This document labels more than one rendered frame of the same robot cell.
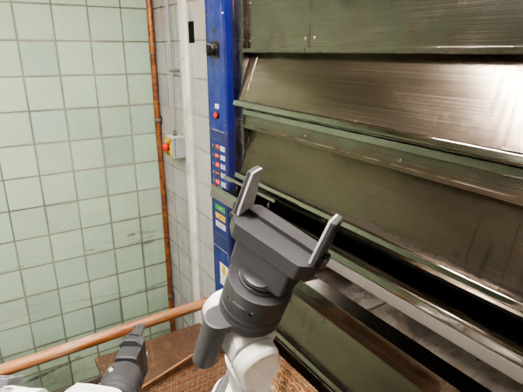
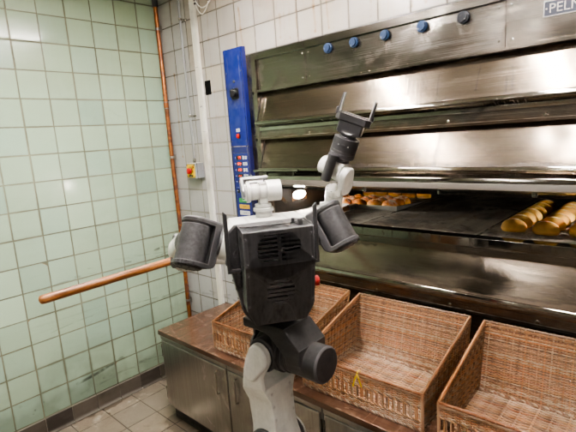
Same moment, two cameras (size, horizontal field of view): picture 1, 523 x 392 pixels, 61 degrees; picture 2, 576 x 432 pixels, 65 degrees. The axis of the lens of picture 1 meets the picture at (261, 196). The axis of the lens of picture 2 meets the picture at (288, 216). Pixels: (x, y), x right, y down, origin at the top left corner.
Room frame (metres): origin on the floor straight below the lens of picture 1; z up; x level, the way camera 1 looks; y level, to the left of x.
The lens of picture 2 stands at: (-0.93, 0.61, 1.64)
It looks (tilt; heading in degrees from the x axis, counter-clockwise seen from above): 10 degrees down; 345
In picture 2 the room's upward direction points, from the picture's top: 4 degrees counter-clockwise
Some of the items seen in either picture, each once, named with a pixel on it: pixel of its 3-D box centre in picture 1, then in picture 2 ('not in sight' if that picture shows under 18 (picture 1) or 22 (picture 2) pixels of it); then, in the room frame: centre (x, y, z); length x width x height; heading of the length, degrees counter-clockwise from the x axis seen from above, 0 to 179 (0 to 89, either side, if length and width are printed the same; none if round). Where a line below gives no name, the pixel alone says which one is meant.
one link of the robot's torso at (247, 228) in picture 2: not in sight; (271, 262); (0.36, 0.33, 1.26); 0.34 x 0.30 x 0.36; 88
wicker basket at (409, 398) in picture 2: not in sight; (386, 351); (0.68, -0.21, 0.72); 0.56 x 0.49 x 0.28; 33
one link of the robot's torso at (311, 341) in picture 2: not in sight; (290, 344); (0.34, 0.29, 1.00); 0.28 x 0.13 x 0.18; 33
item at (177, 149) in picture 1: (175, 145); (195, 170); (2.09, 0.41, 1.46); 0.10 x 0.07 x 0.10; 32
